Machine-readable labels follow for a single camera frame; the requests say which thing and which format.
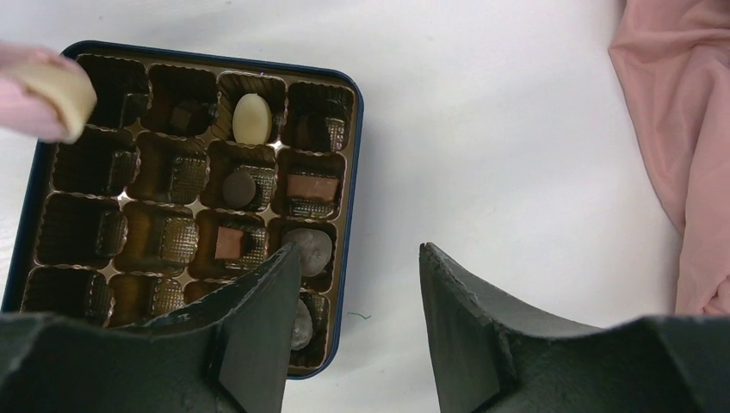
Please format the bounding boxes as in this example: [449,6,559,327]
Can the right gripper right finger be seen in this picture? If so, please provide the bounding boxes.
[419,243,729,412]

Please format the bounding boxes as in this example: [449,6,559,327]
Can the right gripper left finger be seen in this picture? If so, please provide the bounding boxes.
[1,244,300,412]

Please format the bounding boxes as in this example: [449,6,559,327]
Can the blue chocolate box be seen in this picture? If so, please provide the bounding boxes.
[2,40,364,379]

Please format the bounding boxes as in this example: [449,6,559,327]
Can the pink silicone tongs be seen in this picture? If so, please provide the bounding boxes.
[1,41,87,143]

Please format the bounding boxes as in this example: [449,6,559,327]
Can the dark heart chocolate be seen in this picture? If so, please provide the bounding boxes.
[290,299,314,351]

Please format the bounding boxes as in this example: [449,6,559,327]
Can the small brown square chocolate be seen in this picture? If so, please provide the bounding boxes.
[214,226,245,260]

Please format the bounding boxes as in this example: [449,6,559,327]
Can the round fluted chocolate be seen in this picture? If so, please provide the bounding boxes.
[282,228,333,278]

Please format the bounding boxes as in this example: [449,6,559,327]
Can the dark round chocolate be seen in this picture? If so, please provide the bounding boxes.
[221,170,257,209]

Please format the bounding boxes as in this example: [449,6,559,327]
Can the brown rectangular chocolate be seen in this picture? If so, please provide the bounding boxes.
[287,174,339,202]

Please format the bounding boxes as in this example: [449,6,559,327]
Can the white oval chocolate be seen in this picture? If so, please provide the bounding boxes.
[232,93,273,145]

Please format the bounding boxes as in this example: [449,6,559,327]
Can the pink cloth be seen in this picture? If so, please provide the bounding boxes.
[609,1,729,316]

